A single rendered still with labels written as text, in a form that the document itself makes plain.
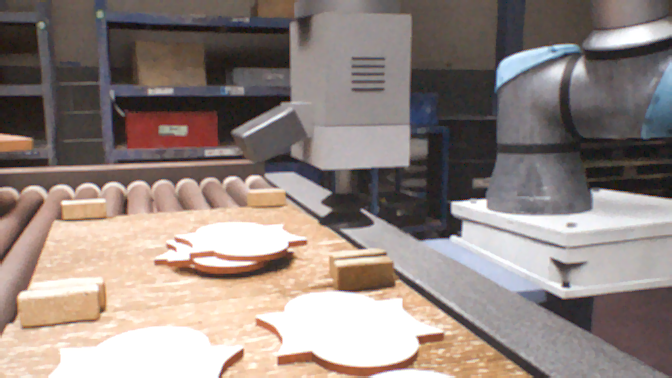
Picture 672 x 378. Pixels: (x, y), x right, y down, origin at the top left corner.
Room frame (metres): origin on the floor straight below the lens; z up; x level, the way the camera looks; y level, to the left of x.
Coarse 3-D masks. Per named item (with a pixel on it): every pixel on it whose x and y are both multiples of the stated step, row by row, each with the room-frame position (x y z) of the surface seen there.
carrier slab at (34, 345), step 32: (384, 288) 0.57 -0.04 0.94; (96, 320) 0.49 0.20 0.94; (128, 320) 0.49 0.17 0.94; (160, 320) 0.49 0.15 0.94; (192, 320) 0.49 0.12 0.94; (224, 320) 0.49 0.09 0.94; (416, 320) 0.49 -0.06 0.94; (448, 320) 0.49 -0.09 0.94; (0, 352) 0.43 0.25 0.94; (32, 352) 0.43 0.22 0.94; (256, 352) 0.43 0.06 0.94; (448, 352) 0.43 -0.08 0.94; (480, 352) 0.43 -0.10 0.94
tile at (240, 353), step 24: (120, 336) 0.44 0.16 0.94; (144, 336) 0.44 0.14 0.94; (168, 336) 0.44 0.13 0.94; (192, 336) 0.44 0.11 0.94; (72, 360) 0.40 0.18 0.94; (96, 360) 0.40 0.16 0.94; (120, 360) 0.40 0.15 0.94; (144, 360) 0.40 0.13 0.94; (168, 360) 0.40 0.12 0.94; (192, 360) 0.40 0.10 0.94; (216, 360) 0.40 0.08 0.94
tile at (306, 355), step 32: (256, 320) 0.48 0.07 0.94; (288, 320) 0.47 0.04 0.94; (320, 320) 0.47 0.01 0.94; (352, 320) 0.47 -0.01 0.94; (384, 320) 0.47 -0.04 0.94; (288, 352) 0.41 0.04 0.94; (320, 352) 0.41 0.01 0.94; (352, 352) 0.41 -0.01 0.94; (384, 352) 0.41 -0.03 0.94; (416, 352) 0.41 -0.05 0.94
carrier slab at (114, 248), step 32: (64, 224) 0.84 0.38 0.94; (96, 224) 0.84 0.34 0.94; (128, 224) 0.84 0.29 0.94; (160, 224) 0.84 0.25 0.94; (192, 224) 0.84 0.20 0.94; (288, 224) 0.84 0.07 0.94; (64, 256) 0.68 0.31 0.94; (96, 256) 0.68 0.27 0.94; (128, 256) 0.68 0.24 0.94; (320, 256) 0.68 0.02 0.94; (128, 288) 0.57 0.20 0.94; (160, 288) 0.57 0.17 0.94; (192, 288) 0.57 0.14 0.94; (224, 288) 0.57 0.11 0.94; (256, 288) 0.57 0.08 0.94; (288, 288) 0.57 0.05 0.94; (320, 288) 0.58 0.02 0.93
